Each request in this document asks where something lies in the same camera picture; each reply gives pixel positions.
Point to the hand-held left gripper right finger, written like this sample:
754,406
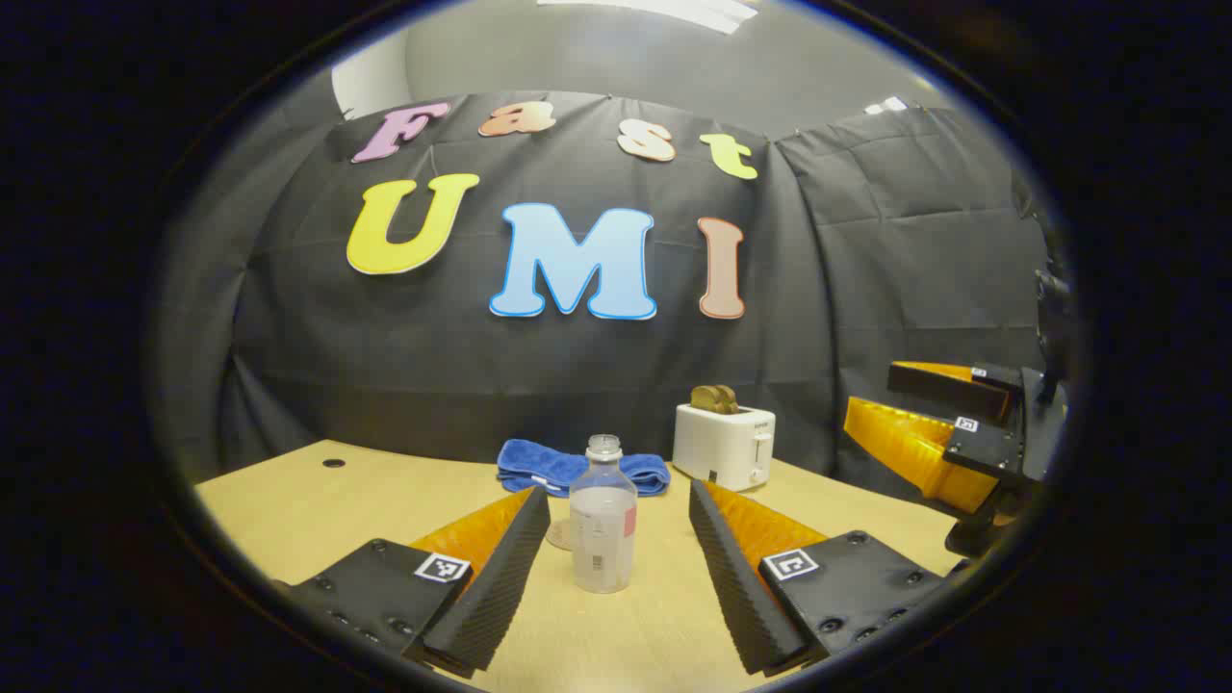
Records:
736,587

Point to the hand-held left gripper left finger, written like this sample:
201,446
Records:
500,577

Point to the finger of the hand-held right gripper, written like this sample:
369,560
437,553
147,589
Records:
905,448
948,393

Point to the round brown coaster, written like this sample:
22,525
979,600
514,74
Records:
558,536

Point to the clear plastic water bottle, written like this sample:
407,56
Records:
602,539

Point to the blue folded towel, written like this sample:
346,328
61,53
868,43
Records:
539,462

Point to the white toaster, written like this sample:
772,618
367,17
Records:
717,448

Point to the brown bread slice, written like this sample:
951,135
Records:
729,400
705,399

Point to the ceiling light panel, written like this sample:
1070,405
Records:
674,12
887,104

